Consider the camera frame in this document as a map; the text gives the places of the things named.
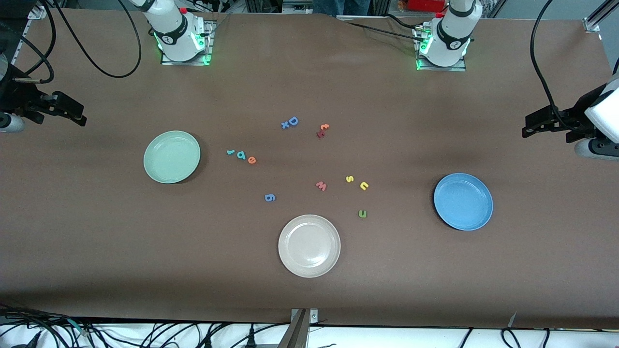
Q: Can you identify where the pale green plate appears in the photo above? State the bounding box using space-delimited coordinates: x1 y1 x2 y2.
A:
143 130 201 185

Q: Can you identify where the blue plate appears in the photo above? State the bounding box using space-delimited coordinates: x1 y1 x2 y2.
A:
433 173 494 232

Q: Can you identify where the red box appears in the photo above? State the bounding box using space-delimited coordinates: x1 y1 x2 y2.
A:
406 0 448 13

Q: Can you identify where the person in blue jeans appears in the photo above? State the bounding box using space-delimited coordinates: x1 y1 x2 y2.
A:
314 0 373 16

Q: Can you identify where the beige plate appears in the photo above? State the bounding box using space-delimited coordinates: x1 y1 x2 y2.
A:
278 214 341 278

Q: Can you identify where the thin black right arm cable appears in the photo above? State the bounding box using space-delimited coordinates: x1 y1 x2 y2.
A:
0 0 58 84

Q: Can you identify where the aluminium frame rail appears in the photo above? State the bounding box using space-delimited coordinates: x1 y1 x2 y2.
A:
10 29 26 63

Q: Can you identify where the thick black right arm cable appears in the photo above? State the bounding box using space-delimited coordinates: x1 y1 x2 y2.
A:
52 0 143 79

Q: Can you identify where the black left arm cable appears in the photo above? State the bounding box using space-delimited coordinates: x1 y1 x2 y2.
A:
530 0 581 132

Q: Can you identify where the aluminium frame profile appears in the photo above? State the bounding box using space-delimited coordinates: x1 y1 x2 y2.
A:
583 0 619 32
27 0 49 20

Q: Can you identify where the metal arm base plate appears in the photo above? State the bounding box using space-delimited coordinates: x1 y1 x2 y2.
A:
415 27 468 73
161 19 214 66

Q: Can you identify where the black cable on table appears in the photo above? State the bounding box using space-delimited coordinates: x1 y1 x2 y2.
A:
339 20 428 44
384 14 426 30

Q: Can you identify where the aluminium mount bracket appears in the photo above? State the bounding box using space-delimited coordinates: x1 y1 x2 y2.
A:
278 308 319 348

